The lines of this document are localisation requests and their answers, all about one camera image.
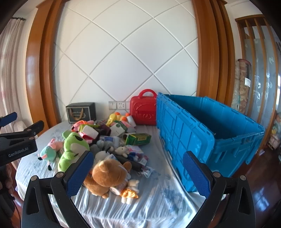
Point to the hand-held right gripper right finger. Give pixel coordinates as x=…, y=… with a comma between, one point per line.
x=195, y=173

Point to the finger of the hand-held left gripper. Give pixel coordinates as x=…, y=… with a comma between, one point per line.
x=9, y=118
x=33, y=129

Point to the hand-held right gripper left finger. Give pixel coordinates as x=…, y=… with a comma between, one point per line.
x=79, y=173

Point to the green frog plush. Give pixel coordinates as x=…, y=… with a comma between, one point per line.
x=70, y=151

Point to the brown teddy bear plush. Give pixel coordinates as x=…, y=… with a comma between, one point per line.
x=107, y=173

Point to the blue plastic crate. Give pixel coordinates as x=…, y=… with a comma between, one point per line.
x=186, y=131

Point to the black roll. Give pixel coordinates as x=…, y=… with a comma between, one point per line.
x=131, y=164

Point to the pale round cushion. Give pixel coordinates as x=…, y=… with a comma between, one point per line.
x=19, y=126

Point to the pink pig plush green dress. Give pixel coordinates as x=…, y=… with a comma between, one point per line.
x=47, y=153

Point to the red pink plush toy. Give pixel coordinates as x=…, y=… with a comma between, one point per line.
x=86, y=138

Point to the grey mouse plush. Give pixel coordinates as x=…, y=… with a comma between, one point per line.
x=103, y=144

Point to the white bottle orange green label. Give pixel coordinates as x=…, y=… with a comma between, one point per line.
x=116, y=189

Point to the white wrapped pack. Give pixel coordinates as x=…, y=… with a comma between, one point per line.
x=90, y=131

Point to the white bottle blue label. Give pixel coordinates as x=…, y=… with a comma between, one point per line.
x=108, y=139

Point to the orange green pink toy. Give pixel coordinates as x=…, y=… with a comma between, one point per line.
x=80, y=123

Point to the white bear plush blue bow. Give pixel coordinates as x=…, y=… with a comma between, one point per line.
x=121, y=151

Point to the small blue red white packet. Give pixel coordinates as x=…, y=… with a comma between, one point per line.
x=147, y=171

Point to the dark maroon cloth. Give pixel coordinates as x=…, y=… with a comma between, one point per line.
x=104, y=129

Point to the pale curtain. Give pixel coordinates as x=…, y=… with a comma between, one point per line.
x=11, y=65

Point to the white pink medicine box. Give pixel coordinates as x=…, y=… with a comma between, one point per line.
x=143, y=161

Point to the white plush orange dress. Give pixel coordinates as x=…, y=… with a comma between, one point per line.
x=129, y=193

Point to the black gift box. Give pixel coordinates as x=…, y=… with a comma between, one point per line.
x=87, y=111

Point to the white box green logo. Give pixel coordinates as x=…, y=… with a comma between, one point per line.
x=117, y=129

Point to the pink floral pack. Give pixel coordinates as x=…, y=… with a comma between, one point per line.
x=136, y=151

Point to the green medicine box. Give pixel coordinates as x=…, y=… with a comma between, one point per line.
x=140, y=139

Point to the white bottle orange cap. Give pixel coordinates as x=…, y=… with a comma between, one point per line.
x=131, y=121

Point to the red plastic toy case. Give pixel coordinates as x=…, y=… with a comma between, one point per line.
x=142, y=111

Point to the rolled patterned carpet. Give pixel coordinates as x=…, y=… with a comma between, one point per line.
x=240, y=87

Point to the wooden lattice partition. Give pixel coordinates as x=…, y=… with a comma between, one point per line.
x=252, y=43

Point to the wooden wall pillar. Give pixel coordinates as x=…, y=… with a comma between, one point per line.
x=215, y=54
x=41, y=65

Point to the white wall socket panel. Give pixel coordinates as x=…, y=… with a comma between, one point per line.
x=119, y=105

